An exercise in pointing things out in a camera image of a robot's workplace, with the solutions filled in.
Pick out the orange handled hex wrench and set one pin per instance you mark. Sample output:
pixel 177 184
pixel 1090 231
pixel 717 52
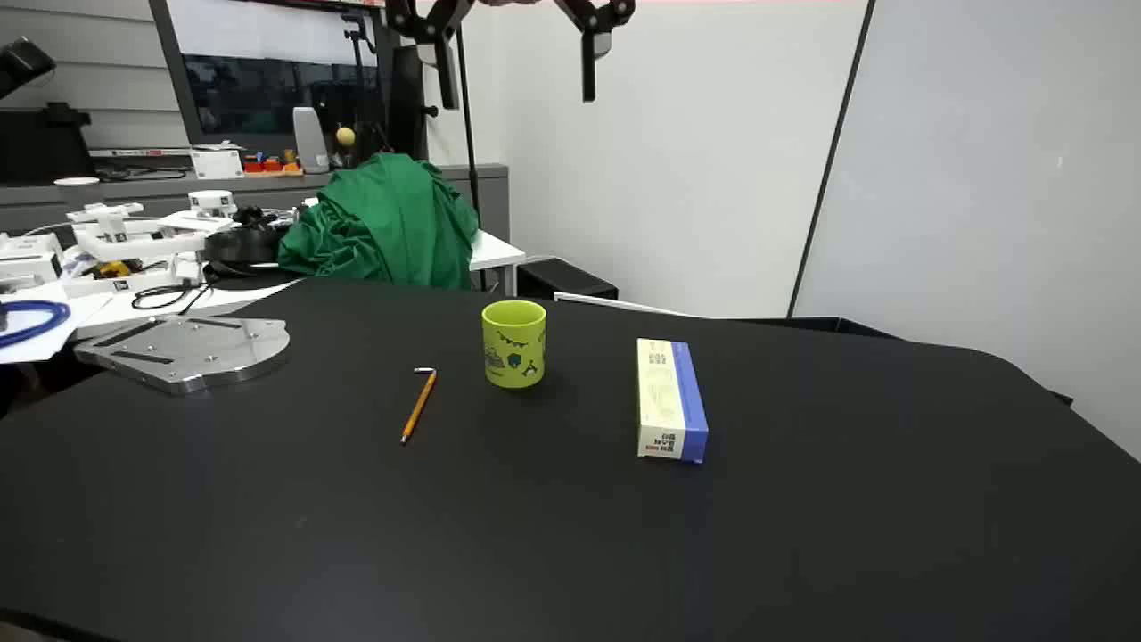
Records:
pixel 418 405

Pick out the yellow green mug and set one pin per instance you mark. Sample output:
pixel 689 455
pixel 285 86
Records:
pixel 513 345

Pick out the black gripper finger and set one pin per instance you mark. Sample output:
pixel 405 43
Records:
pixel 595 22
pixel 432 22

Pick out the green cloth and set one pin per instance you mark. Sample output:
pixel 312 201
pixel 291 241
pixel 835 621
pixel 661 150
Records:
pixel 387 218

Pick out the dark monitor screen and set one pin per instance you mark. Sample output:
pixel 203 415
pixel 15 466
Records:
pixel 245 67

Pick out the white mechanical parts assembly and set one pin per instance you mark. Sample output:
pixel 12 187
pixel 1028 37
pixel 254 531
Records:
pixel 114 247

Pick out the grey metal plate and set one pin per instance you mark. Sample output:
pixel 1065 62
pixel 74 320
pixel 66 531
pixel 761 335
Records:
pixel 191 354

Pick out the cream and blue box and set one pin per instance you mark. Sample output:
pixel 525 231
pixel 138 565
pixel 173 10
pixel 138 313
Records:
pixel 671 415

